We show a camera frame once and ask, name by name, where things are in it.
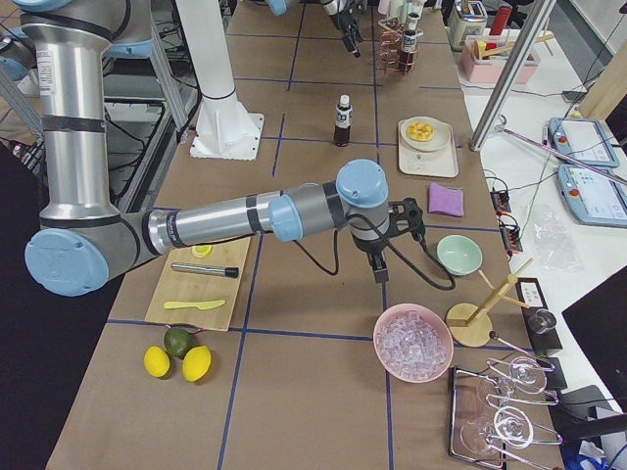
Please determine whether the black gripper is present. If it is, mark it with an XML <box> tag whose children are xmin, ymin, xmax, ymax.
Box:
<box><xmin>353</xmin><ymin>237</ymin><xmax>389</xmax><ymax>283</ymax></box>
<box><xmin>335</xmin><ymin>10</ymin><xmax>363</xmax><ymax>58</ymax></box>

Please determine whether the tea bottle white cap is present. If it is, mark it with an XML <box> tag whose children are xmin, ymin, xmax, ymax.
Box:
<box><xmin>333</xmin><ymin>95</ymin><xmax>353</xmax><ymax>147</ymax></box>

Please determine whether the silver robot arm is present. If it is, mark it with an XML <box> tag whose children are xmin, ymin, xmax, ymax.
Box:
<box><xmin>20</xmin><ymin>1</ymin><xmax>390</xmax><ymax>297</ymax></box>

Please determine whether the cream serving tray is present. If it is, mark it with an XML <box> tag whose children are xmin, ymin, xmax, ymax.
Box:
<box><xmin>398</xmin><ymin>117</ymin><xmax>458</xmax><ymax>178</ymax></box>

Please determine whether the wine glass rack tray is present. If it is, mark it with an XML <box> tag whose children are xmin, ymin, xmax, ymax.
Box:
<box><xmin>449</xmin><ymin>367</ymin><xmax>563</xmax><ymax>469</ymax></box>

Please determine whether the mint green bowl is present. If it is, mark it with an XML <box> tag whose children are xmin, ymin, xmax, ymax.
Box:
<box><xmin>437</xmin><ymin>235</ymin><xmax>483</xmax><ymax>276</ymax></box>

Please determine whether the purple folded cloth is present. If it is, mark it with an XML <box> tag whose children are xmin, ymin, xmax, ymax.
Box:
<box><xmin>428</xmin><ymin>183</ymin><xmax>464</xmax><ymax>217</ymax></box>

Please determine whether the pink bowl of ice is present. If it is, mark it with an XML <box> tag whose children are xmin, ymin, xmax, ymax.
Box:
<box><xmin>373</xmin><ymin>304</ymin><xmax>454</xmax><ymax>384</ymax></box>

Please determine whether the glazed twisted donut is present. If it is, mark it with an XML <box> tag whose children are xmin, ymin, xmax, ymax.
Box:
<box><xmin>406</xmin><ymin>121</ymin><xmax>435</xmax><ymax>142</ymax></box>

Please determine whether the silver toaster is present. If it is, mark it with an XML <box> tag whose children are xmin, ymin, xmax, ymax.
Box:
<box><xmin>448</xmin><ymin>0</ymin><xmax>488</xmax><ymax>51</ymax></box>

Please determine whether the cream plate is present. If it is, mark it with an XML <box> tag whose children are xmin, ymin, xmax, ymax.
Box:
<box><xmin>400</xmin><ymin>117</ymin><xmax>452</xmax><ymax>152</ymax></box>

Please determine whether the wooden mug tree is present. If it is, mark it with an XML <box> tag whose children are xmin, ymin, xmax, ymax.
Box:
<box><xmin>446</xmin><ymin>258</ymin><xmax>533</xmax><ymax>348</ymax></box>

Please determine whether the wooden stand in box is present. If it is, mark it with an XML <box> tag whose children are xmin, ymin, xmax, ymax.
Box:
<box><xmin>474</xmin><ymin>33</ymin><xmax>555</xmax><ymax>60</ymax></box>

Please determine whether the pink storage box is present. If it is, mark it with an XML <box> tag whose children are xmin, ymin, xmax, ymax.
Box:
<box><xmin>461</xmin><ymin>38</ymin><xmax>540</xmax><ymax>84</ymax></box>

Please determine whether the black steel muddler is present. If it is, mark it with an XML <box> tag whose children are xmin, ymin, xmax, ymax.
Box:
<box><xmin>170</xmin><ymin>262</ymin><xmax>239</xmax><ymax>279</ymax></box>

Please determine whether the red thermos bottle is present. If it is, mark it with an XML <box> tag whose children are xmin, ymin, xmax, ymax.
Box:
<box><xmin>490</xmin><ymin>0</ymin><xmax>517</xmax><ymax>35</ymax></box>

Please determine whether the lemon half slice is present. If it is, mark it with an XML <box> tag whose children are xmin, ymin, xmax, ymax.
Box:
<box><xmin>191</xmin><ymin>244</ymin><xmax>213</xmax><ymax>259</ymax></box>

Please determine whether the yellow plastic knife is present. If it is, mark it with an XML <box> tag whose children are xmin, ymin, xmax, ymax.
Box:
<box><xmin>163</xmin><ymin>300</ymin><xmax>226</xmax><ymax>310</ymax></box>

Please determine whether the clear plastic bag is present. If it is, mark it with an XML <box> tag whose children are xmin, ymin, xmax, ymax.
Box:
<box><xmin>530</xmin><ymin>204</ymin><xmax>584</xmax><ymax>272</ymax></box>

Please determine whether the black scale with cup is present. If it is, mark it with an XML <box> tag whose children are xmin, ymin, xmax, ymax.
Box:
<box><xmin>516</xmin><ymin>277</ymin><xmax>562</xmax><ymax>355</ymax></box>

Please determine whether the upper wine glass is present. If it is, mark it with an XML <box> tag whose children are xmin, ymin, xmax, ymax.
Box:
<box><xmin>476</xmin><ymin>356</ymin><xmax>555</xmax><ymax>408</ymax></box>

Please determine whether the bamboo cutting board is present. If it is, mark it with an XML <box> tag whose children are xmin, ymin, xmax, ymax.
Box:
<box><xmin>145</xmin><ymin>238</ymin><xmax>250</xmax><ymax>331</ymax></box>

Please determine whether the right yellow lemon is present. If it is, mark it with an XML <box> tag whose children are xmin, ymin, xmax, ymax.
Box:
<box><xmin>182</xmin><ymin>346</ymin><xmax>213</xmax><ymax>383</ymax></box>

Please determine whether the yellow lemon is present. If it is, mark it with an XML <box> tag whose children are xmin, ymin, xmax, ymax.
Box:
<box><xmin>143</xmin><ymin>346</ymin><xmax>170</xmax><ymax>378</ymax></box>
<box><xmin>182</xmin><ymin>346</ymin><xmax>213</xmax><ymax>383</ymax></box>

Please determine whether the green lime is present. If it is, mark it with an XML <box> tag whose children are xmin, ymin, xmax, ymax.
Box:
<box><xmin>164</xmin><ymin>327</ymin><xmax>194</xmax><ymax>359</ymax></box>

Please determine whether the lower wine glass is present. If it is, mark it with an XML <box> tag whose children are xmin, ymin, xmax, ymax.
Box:
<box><xmin>460</xmin><ymin>405</ymin><xmax>534</xmax><ymax>457</ymax></box>

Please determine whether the near teach pendant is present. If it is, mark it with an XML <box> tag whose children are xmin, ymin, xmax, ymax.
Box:
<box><xmin>557</xmin><ymin>164</ymin><xmax>626</xmax><ymax>228</ymax></box>

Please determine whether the teach pendant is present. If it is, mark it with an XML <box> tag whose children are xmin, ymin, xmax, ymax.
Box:
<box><xmin>557</xmin><ymin>164</ymin><xmax>626</xmax><ymax>228</ymax></box>
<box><xmin>549</xmin><ymin>117</ymin><xmax>619</xmax><ymax>168</ymax></box>

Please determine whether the far teach pendant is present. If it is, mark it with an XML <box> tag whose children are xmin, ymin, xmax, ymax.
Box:
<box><xmin>549</xmin><ymin>117</ymin><xmax>619</xmax><ymax>168</ymax></box>

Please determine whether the left yellow lemon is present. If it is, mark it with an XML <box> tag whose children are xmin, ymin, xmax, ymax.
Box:
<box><xmin>143</xmin><ymin>346</ymin><xmax>170</xmax><ymax>378</ymax></box>

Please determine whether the copper wire bottle rack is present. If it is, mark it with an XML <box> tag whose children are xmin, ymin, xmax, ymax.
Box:
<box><xmin>377</xmin><ymin>18</ymin><xmax>423</xmax><ymax>73</ymax></box>

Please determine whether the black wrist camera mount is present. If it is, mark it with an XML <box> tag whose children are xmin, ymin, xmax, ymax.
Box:
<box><xmin>387</xmin><ymin>197</ymin><xmax>426</xmax><ymax>246</ymax></box>

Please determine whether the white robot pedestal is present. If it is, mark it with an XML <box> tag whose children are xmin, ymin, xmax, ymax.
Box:
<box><xmin>176</xmin><ymin>0</ymin><xmax>265</xmax><ymax>161</ymax></box>

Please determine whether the aluminium frame post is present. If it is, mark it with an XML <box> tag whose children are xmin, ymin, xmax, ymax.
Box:
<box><xmin>469</xmin><ymin>0</ymin><xmax>556</xmax><ymax>152</ymax></box>

